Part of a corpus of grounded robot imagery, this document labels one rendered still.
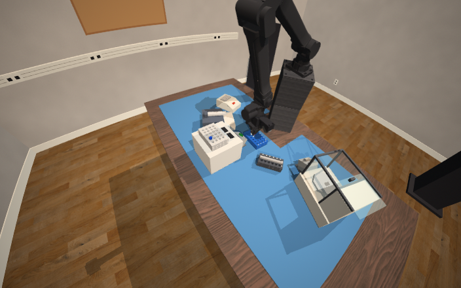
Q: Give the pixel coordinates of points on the blue tube rack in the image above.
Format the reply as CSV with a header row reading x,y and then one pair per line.
x,y
257,141

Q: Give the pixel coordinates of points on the blue flat mat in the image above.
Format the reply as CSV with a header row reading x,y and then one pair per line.
x,y
266,206

